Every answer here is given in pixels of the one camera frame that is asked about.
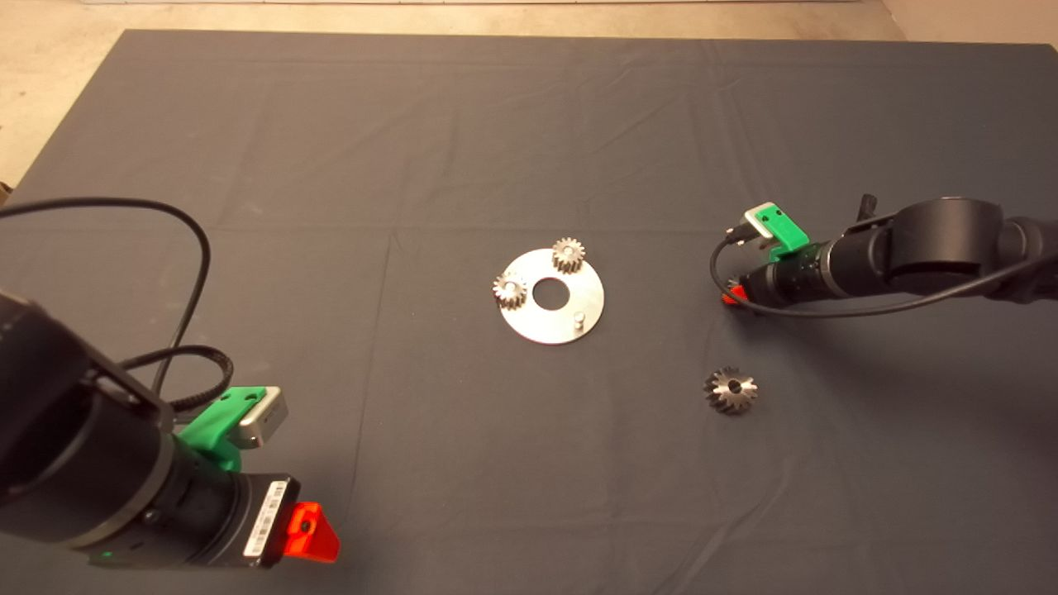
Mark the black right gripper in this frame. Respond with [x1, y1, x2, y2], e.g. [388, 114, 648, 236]
[722, 242, 837, 309]

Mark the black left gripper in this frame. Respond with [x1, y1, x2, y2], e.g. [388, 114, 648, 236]
[124, 434, 341, 569]

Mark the large steel gear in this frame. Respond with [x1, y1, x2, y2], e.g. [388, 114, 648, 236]
[703, 367, 759, 417]

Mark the round metal plate with hole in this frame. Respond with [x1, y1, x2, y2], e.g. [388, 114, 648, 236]
[497, 247, 606, 346]

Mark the dark grey table cloth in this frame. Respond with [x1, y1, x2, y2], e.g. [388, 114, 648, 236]
[0, 29, 1058, 595]

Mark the smooth black right arm cable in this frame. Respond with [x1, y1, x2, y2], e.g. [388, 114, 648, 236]
[709, 223, 1058, 320]

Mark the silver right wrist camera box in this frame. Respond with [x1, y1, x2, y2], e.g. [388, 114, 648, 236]
[744, 202, 782, 242]

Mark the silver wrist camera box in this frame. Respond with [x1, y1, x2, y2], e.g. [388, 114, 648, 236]
[744, 202, 782, 242]
[238, 387, 288, 450]

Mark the green right wrist camera mount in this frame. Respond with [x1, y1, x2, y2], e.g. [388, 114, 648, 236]
[760, 207, 812, 264]

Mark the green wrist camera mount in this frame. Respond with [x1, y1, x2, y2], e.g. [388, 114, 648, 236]
[760, 207, 812, 264]
[176, 387, 267, 472]

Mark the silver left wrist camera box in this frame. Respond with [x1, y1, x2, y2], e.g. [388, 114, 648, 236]
[238, 387, 288, 450]

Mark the green left wrist camera mount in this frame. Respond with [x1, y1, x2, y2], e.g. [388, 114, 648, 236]
[176, 387, 267, 472]

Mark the ribbed black left arm cable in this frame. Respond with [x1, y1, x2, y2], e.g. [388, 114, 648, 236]
[120, 345, 235, 414]

